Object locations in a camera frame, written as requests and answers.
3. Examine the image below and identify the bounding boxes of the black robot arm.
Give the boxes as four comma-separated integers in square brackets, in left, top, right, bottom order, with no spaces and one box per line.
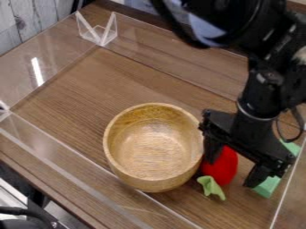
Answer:
[150,0,306,188]

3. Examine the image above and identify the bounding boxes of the clear acrylic corner bracket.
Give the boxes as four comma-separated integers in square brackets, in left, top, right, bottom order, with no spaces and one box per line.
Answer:
[75,12,119,47]

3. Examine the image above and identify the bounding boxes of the black clamp and cable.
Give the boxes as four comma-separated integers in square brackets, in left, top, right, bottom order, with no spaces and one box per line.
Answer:
[0,198,70,229]

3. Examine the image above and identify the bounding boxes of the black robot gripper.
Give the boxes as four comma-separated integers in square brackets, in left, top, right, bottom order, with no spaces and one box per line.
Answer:
[198,101,297,188]

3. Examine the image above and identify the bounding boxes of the clear acrylic enclosure wall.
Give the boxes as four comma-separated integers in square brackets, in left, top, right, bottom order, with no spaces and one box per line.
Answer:
[0,5,306,229]

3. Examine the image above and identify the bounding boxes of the red plush fruit green leaf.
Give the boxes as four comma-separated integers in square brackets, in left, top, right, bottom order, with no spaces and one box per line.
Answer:
[197,146,238,201]

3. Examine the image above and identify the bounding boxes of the wooden bowl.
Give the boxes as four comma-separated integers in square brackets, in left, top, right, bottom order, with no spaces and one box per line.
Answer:
[103,103,204,192]

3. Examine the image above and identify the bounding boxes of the green foam block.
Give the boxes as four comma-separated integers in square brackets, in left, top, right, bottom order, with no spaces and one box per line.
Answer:
[253,141,301,199]

